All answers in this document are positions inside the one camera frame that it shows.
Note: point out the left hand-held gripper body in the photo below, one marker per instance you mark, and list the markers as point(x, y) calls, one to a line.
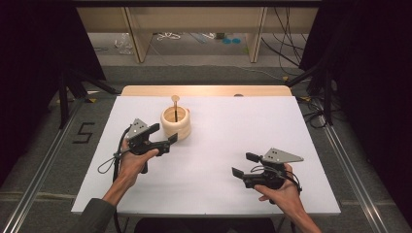
point(139, 142)

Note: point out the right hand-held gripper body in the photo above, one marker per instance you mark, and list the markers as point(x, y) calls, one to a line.
point(278, 157)

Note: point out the cream ribbed holder cup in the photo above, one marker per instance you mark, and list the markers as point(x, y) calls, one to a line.
point(182, 124)

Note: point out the person's left hand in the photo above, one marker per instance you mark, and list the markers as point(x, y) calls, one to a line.
point(132, 168)

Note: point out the person's right hand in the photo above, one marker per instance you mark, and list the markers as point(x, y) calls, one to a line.
point(285, 197)

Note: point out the white table board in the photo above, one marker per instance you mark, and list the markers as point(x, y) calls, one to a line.
point(210, 155)

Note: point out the light wooden table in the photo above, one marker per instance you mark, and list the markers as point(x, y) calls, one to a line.
point(200, 90)

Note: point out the person's dark clothing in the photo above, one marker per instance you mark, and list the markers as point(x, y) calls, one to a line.
point(204, 226)

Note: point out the dark round table grommet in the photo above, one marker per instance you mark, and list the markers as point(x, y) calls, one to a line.
point(238, 95)

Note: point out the black metal stand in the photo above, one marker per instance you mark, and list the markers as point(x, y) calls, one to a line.
point(63, 103)
point(327, 97)

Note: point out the clear plastic bag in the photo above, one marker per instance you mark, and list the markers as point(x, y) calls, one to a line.
point(124, 43)

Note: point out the blue disc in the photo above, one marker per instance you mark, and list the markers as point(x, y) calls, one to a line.
point(236, 40)
point(227, 41)

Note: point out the black curtain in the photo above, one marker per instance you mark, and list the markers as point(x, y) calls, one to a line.
point(32, 64)
point(372, 81)

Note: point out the aluminium floor rail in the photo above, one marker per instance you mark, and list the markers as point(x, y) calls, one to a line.
point(362, 194)
point(30, 194)

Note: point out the light wooden desk frame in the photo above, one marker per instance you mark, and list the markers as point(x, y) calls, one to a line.
point(194, 19)

